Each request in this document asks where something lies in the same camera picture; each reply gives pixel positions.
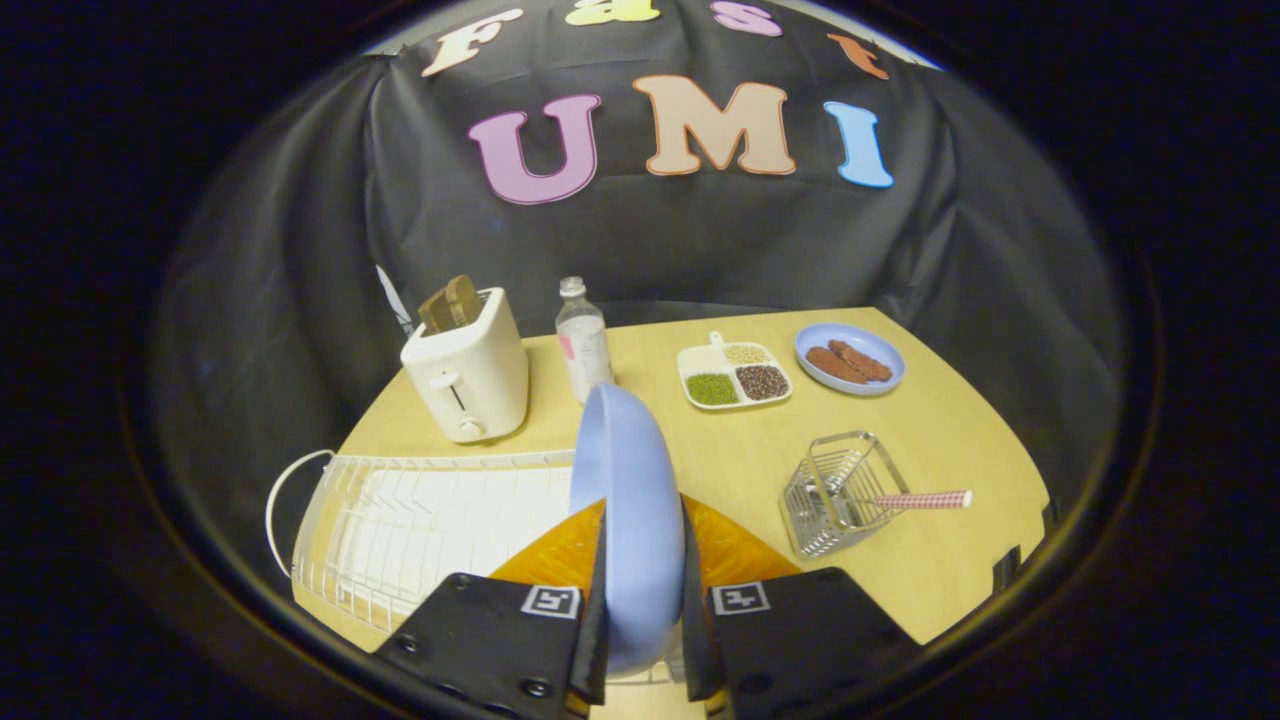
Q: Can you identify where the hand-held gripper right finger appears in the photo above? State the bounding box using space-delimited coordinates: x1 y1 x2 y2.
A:
681 493 923 717

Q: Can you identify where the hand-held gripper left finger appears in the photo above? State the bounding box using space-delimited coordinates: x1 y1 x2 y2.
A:
374 498 609 720

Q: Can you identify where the white wire dish rack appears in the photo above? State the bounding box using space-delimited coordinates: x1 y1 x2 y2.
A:
265 449 685 687

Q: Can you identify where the metal wire basket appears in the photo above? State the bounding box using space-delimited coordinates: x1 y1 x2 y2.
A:
780 431 912 559

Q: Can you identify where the light blue plate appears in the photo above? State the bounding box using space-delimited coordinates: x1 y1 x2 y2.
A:
569 383 687 675

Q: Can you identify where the spoon with red checkered handle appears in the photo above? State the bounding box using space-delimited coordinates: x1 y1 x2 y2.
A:
846 489 973 511

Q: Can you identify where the blue plate with sausages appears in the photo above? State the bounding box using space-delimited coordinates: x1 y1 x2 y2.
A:
794 322 907 397

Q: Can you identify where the white toaster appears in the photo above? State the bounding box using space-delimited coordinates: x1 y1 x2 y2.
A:
400 287 530 444

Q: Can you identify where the white divided tray with beans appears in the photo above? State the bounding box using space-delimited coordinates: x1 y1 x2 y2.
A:
676 331 794 411

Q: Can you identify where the brown sausage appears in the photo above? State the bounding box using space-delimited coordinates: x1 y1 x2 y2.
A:
806 346 869 386
829 339 893 383

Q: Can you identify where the clear plastic bottle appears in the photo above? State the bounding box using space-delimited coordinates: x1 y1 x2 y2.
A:
555 276 615 405

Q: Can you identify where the brown toast slice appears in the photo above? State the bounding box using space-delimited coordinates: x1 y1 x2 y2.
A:
417 275 482 335

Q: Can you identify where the black backdrop cloth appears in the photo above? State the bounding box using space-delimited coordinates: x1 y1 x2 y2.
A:
150 0 1126 521

